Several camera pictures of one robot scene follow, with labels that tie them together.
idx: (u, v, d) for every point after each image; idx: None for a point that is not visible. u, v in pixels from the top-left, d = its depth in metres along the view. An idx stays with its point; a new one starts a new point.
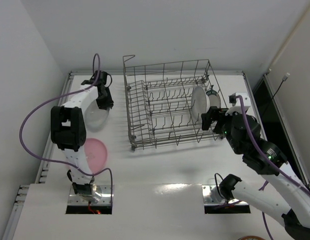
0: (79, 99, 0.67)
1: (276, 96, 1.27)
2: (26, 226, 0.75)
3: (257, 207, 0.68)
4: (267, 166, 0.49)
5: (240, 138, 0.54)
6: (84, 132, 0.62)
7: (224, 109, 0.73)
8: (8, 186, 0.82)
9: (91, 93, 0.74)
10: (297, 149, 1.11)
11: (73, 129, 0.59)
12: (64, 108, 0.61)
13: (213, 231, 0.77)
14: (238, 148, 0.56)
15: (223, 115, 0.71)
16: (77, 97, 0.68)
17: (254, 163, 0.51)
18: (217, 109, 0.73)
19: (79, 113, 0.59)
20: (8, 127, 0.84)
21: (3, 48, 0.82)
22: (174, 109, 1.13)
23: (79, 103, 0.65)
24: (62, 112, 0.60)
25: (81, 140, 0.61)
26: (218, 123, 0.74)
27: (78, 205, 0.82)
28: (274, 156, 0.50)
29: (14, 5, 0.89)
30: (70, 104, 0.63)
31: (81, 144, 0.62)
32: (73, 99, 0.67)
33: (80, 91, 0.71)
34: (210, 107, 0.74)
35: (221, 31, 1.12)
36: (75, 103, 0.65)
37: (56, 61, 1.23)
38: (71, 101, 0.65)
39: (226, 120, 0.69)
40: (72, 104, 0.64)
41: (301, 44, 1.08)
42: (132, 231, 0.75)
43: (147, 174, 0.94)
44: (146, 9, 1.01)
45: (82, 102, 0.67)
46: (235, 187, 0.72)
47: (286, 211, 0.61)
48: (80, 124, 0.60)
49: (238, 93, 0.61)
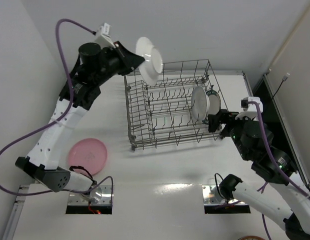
0: (47, 145, 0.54)
1: (277, 96, 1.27)
2: (26, 226, 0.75)
3: (257, 208, 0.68)
4: (278, 175, 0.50)
5: (251, 146, 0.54)
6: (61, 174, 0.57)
7: (234, 113, 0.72)
8: (8, 186, 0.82)
9: (69, 121, 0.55)
10: (297, 150, 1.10)
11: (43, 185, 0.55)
12: (29, 162, 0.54)
13: (213, 231, 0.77)
14: (247, 155, 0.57)
15: (233, 119, 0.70)
16: (46, 137, 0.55)
17: (264, 171, 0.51)
18: (227, 112, 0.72)
19: (43, 175, 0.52)
20: (8, 127, 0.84)
21: (4, 47, 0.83)
22: (174, 109, 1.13)
23: (46, 154, 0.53)
24: (27, 167, 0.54)
25: (60, 185, 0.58)
26: (227, 126, 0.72)
27: (78, 205, 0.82)
28: (285, 165, 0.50)
29: (13, 5, 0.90)
30: (36, 156, 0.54)
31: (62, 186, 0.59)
32: (41, 143, 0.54)
33: (51, 124, 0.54)
34: (220, 110, 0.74)
35: (221, 31, 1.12)
36: (42, 154, 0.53)
37: (57, 61, 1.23)
38: (37, 149, 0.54)
39: (236, 124, 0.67)
40: (40, 155, 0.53)
41: (301, 43, 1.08)
42: (131, 231, 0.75)
43: (147, 174, 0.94)
44: (146, 9, 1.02)
45: (52, 148, 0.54)
46: (236, 188, 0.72)
47: (288, 215, 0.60)
48: (47, 182, 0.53)
49: (250, 98, 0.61)
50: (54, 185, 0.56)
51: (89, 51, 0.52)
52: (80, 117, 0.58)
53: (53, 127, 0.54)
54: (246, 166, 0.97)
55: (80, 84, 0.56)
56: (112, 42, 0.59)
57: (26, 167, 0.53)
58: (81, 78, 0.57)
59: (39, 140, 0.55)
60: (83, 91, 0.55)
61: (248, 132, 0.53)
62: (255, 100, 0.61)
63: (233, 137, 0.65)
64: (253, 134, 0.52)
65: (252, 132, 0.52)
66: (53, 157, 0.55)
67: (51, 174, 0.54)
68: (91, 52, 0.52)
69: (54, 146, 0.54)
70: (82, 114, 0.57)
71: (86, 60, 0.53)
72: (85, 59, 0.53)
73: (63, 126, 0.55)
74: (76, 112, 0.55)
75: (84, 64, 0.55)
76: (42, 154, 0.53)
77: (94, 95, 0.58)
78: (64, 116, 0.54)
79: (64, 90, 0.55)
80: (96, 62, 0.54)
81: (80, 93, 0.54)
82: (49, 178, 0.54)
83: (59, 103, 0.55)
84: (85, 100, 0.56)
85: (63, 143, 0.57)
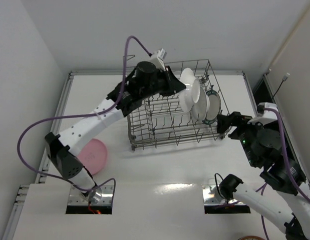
0: (80, 131, 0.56)
1: (277, 96, 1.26)
2: (26, 226, 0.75)
3: (257, 210, 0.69)
4: (288, 184, 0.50)
5: (262, 155, 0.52)
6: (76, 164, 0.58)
7: (247, 116, 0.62)
8: (8, 186, 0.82)
9: (108, 119, 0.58)
10: (297, 150, 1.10)
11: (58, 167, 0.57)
12: (57, 139, 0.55)
13: (213, 231, 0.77)
14: (255, 163, 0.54)
15: (246, 123, 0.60)
16: (82, 124, 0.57)
17: (273, 181, 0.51)
18: (240, 114, 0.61)
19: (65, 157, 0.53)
20: (8, 127, 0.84)
21: (4, 47, 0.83)
22: (174, 109, 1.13)
23: (75, 139, 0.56)
24: (54, 143, 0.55)
25: (70, 173, 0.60)
26: (237, 130, 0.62)
27: (78, 205, 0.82)
28: (294, 175, 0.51)
29: (14, 5, 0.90)
30: (65, 136, 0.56)
31: (71, 175, 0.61)
32: (75, 127, 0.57)
33: (91, 115, 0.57)
34: (233, 112, 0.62)
35: (221, 31, 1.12)
36: (72, 137, 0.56)
37: (56, 61, 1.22)
38: (69, 131, 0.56)
39: (249, 129, 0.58)
40: (70, 137, 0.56)
41: (301, 43, 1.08)
42: (131, 231, 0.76)
43: (147, 174, 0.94)
44: (145, 9, 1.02)
45: (82, 135, 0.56)
46: (236, 189, 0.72)
47: (289, 220, 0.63)
48: (62, 164, 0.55)
49: (267, 103, 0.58)
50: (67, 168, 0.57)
51: (145, 67, 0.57)
52: (115, 120, 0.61)
53: (92, 118, 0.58)
54: (246, 166, 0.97)
55: (127, 93, 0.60)
56: (164, 65, 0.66)
57: (54, 143, 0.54)
58: (129, 89, 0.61)
59: (74, 124, 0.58)
60: (128, 100, 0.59)
61: (262, 141, 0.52)
62: (271, 106, 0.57)
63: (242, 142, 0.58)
64: (267, 143, 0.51)
65: (266, 142, 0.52)
66: (78, 145, 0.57)
67: (71, 159, 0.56)
68: (146, 69, 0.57)
69: (85, 134, 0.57)
70: (119, 118, 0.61)
71: (140, 75, 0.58)
72: (139, 74, 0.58)
73: (101, 121, 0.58)
74: (116, 114, 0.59)
75: (136, 77, 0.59)
76: (72, 137, 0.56)
77: (135, 106, 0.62)
78: (105, 112, 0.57)
79: (114, 91, 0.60)
80: (147, 78, 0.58)
81: (125, 100, 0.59)
82: (68, 162, 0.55)
83: (105, 101, 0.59)
84: (127, 109, 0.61)
85: (91, 136, 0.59)
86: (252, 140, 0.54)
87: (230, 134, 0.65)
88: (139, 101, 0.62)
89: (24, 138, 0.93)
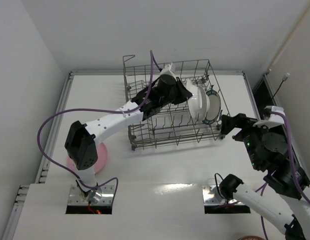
0: (106, 124, 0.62)
1: (277, 96, 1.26)
2: (26, 226, 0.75)
3: (257, 210, 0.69)
4: (291, 188, 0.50)
5: (266, 158, 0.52)
6: (92, 158, 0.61)
7: (253, 119, 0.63)
8: (8, 186, 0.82)
9: (131, 118, 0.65)
10: (297, 150, 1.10)
11: (79, 155, 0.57)
12: (84, 128, 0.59)
13: (212, 231, 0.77)
14: (258, 166, 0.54)
15: (251, 126, 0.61)
16: (108, 119, 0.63)
17: (277, 184, 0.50)
18: (245, 117, 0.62)
19: (90, 143, 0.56)
20: (8, 127, 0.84)
21: (4, 47, 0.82)
22: (173, 109, 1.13)
23: (101, 130, 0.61)
24: (80, 131, 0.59)
25: (86, 164, 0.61)
26: (242, 132, 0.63)
27: (78, 205, 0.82)
28: (299, 179, 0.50)
29: (14, 5, 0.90)
30: (92, 127, 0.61)
31: (85, 167, 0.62)
32: (102, 121, 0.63)
33: (117, 112, 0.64)
34: (238, 113, 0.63)
35: (221, 31, 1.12)
36: (98, 128, 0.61)
37: (56, 61, 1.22)
38: (96, 123, 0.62)
39: (254, 132, 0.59)
40: (96, 128, 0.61)
41: (301, 43, 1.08)
42: (131, 232, 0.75)
43: (147, 174, 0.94)
44: (145, 9, 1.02)
45: (107, 128, 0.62)
46: (236, 189, 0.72)
47: (289, 221, 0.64)
48: (85, 153, 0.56)
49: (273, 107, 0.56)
50: (85, 158, 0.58)
51: (167, 80, 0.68)
52: (134, 121, 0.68)
53: (117, 115, 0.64)
54: (246, 165, 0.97)
55: (149, 101, 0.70)
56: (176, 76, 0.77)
57: (80, 131, 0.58)
58: (151, 96, 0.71)
59: (100, 118, 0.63)
60: (149, 107, 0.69)
61: (267, 144, 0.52)
62: (278, 110, 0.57)
63: (246, 145, 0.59)
64: (272, 147, 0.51)
65: (271, 146, 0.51)
66: (100, 138, 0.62)
67: (94, 147, 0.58)
68: (168, 81, 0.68)
69: (109, 128, 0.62)
70: (138, 119, 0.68)
71: (162, 86, 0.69)
72: (161, 85, 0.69)
73: (125, 119, 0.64)
74: (138, 115, 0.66)
75: (159, 87, 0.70)
76: (98, 128, 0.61)
77: (153, 112, 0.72)
78: (129, 112, 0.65)
79: (137, 97, 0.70)
80: (168, 89, 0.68)
81: (146, 106, 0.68)
82: (92, 149, 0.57)
83: (129, 103, 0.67)
84: (147, 114, 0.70)
85: (111, 132, 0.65)
86: (256, 143, 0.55)
87: (234, 136, 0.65)
88: (157, 108, 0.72)
89: (24, 138, 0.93)
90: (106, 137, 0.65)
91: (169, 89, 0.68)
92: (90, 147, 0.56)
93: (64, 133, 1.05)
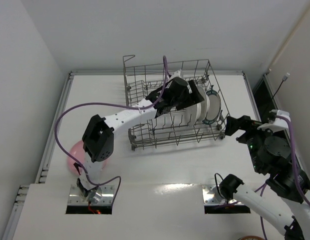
0: (123, 119, 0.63)
1: (277, 95, 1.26)
2: (26, 226, 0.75)
3: (257, 211, 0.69)
4: (293, 192, 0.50)
5: (268, 162, 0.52)
6: (109, 150, 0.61)
7: (257, 121, 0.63)
8: (8, 186, 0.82)
9: (146, 115, 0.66)
10: (298, 150, 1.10)
11: (97, 147, 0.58)
12: (103, 121, 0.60)
13: (213, 231, 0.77)
14: (260, 169, 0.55)
15: (255, 128, 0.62)
16: (125, 113, 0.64)
17: (279, 188, 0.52)
18: (250, 119, 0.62)
19: (110, 136, 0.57)
20: (8, 127, 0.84)
21: (3, 47, 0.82)
22: (173, 109, 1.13)
23: (119, 124, 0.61)
24: (100, 125, 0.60)
25: (102, 156, 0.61)
26: (246, 135, 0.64)
27: (78, 205, 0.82)
28: (301, 182, 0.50)
29: (14, 5, 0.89)
30: (111, 121, 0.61)
31: (100, 159, 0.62)
32: (120, 116, 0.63)
33: (134, 108, 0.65)
34: (242, 116, 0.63)
35: (221, 31, 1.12)
36: (116, 121, 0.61)
37: (56, 61, 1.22)
38: (114, 116, 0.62)
39: (258, 135, 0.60)
40: (114, 122, 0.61)
41: (301, 43, 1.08)
42: (131, 232, 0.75)
43: (147, 174, 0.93)
44: (145, 9, 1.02)
45: (125, 123, 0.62)
46: (237, 190, 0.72)
47: (290, 223, 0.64)
48: (104, 145, 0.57)
49: (279, 111, 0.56)
50: (103, 150, 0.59)
51: (181, 81, 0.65)
52: (148, 118, 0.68)
53: (133, 110, 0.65)
54: (246, 165, 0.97)
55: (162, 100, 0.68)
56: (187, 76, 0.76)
57: (99, 124, 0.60)
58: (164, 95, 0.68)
59: (117, 113, 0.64)
60: (162, 105, 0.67)
61: (269, 148, 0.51)
62: (283, 114, 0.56)
63: (250, 147, 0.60)
64: (275, 151, 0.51)
65: (274, 150, 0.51)
66: (117, 131, 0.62)
67: (112, 139, 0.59)
68: (181, 83, 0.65)
69: (126, 122, 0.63)
70: (152, 116, 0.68)
71: (175, 87, 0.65)
72: (174, 85, 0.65)
73: (140, 115, 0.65)
74: (152, 112, 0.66)
75: (171, 88, 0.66)
76: (116, 122, 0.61)
77: (167, 110, 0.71)
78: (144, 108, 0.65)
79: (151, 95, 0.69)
80: (180, 89, 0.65)
81: (160, 106, 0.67)
82: (110, 140, 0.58)
83: (144, 100, 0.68)
84: (160, 112, 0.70)
85: (126, 127, 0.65)
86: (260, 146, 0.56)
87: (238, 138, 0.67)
88: (169, 107, 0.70)
89: (24, 138, 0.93)
90: (122, 132, 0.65)
91: (181, 90, 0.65)
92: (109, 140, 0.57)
93: (64, 133, 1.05)
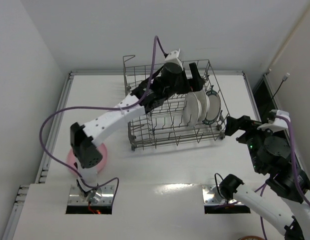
0: (103, 125, 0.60)
1: (277, 96, 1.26)
2: (26, 226, 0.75)
3: (257, 211, 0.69)
4: (293, 192, 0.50)
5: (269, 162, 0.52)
6: (96, 157, 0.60)
7: (257, 121, 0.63)
8: (8, 186, 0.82)
9: (130, 114, 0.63)
10: (297, 150, 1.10)
11: (81, 156, 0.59)
12: (82, 129, 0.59)
13: (212, 231, 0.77)
14: (260, 169, 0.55)
15: (255, 128, 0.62)
16: (106, 118, 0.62)
17: (279, 188, 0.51)
18: (250, 119, 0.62)
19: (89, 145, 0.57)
20: (8, 127, 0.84)
21: (4, 47, 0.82)
22: (174, 109, 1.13)
23: (98, 131, 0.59)
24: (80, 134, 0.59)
25: (91, 164, 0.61)
26: (246, 135, 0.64)
27: (78, 205, 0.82)
28: (301, 182, 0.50)
29: (14, 5, 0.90)
30: (90, 128, 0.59)
31: (91, 166, 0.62)
32: (100, 121, 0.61)
33: (115, 109, 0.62)
34: (242, 116, 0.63)
35: (221, 31, 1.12)
36: (96, 128, 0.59)
37: (56, 61, 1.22)
38: (93, 123, 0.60)
39: (258, 135, 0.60)
40: (94, 129, 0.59)
41: (301, 43, 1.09)
42: (131, 232, 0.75)
43: (147, 174, 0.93)
44: (145, 9, 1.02)
45: (105, 128, 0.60)
46: (237, 190, 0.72)
47: (290, 223, 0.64)
48: (85, 154, 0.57)
49: (279, 111, 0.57)
50: (87, 159, 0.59)
51: (172, 68, 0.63)
52: (136, 117, 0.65)
53: (114, 112, 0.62)
54: (246, 165, 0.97)
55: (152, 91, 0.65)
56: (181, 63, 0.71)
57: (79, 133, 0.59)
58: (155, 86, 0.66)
59: (98, 118, 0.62)
60: (152, 97, 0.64)
61: (269, 148, 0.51)
62: (283, 114, 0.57)
63: (250, 147, 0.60)
64: (275, 151, 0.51)
65: (273, 150, 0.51)
66: (100, 138, 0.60)
67: (93, 147, 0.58)
68: (174, 70, 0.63)
69: (107, 127, 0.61)
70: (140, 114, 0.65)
71: (167, 74, 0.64)
72: (166, 74, 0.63)
73: (123, 116, 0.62)
74: (138, 110, 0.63)
75: (162, 78, 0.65)
76: (96, 129, 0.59)
77: (158, 104, 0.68)
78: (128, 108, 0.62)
79: (138, 90, 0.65)
80: (172, 78, 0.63)
81: (149, 98, 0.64)
82: (92, 148, 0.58)
83: (129, 97, 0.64)
84: (149, 107, 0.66)
85: (110, 131, 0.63)
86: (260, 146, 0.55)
87: (238, 138, 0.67)
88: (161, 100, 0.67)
89: (24, 138, 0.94)
90: (106, 137, 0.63)
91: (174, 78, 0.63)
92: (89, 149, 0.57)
93: (64, 133, 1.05)
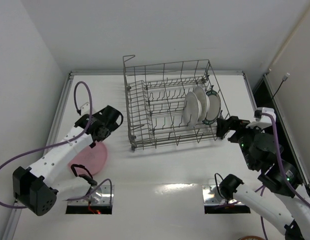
0: (54, 160, 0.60)
1: (277, 96, 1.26)
2: (26, 226, 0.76)
3: (257, 211, 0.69)
4: (284, 187, 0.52)
5: (260, 158, 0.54)
6: (52, 199, 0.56)
7: (245, 121, 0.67)
8: (8, 186, 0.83)
9: (78, 144, 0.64)
10: (297, 150, 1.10)
11: (32, 200, 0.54)
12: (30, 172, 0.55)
13: (212, 231, 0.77)
14: (253, 166, 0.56)
15: (244, 128, 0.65)
16: (53, 153, 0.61)
17: (271, 184, 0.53)
18: (238, 119, 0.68)
19: (41, 186, 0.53)
20: (8, 127, 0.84)
21: (3, 48, 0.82)
22: (174, 109, 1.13)
23: (49, 168, 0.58)
24: (27, 179, 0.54)
25: (44, 208, 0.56)
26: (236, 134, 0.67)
27: (78, 205, 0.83)
28: (291, 178, 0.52)
29: (14, 6, 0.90)
30: (41, 169, 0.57)
31: (43, 212, 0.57)
32: (45, 157, 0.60)
33: (62, 142, 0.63)
34: (231, 116, 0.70)
35: (221, 31, 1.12)
36: (45, 167, 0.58)
37: (57, 61, 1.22)
38: (41, 162, 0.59)
39: (248, 133, 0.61)
40: (44, 167, 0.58)
41: (301, 43, 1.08)
42: (130, 232, 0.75)
43: (147, 174, 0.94)
44: (146, 9, 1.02)
45: (55, 164, 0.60)
46: (237, 189, 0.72)
47: (290, 222, 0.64)
48: (38, 198, 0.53)
49: (264, 108, 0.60)
50: (41, 203, 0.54)
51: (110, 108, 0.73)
52: (85, 145, 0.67)
53: (62, 146, 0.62)
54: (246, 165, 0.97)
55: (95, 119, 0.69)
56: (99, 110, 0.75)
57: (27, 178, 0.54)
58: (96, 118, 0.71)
59: (44, 156, 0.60)
60: (96, 124, 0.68)
61: (259, 144, 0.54)
62: (268, 111, 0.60)
63: (241, 146, 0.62)
64: (264, 147, 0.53)
65: (263, 146, 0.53)
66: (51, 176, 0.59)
67: (44, 190, 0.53)
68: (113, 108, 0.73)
69: (57, 163, 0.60)
70: (77, 149, 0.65)
71: (109, 110, 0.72)
72: (108, 109, 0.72)
73: (73, 146, 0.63)
74: (85, 138, 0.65)
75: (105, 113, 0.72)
76: (47, 168, 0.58)
77: (101, 134, 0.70)
78: (76, 138, 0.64)
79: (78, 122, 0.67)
80: (113, 114, 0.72)
81: (93, 125, 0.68)
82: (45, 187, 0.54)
83: (73, 129, 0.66)
84: (95, 133, 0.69)
85: (63, 165, 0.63)
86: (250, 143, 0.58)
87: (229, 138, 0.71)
88: (103, 129, 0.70)
89: (24, 138, 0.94)
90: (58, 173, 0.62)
91: (116, 114, 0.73)
92: (42, 192, 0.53)
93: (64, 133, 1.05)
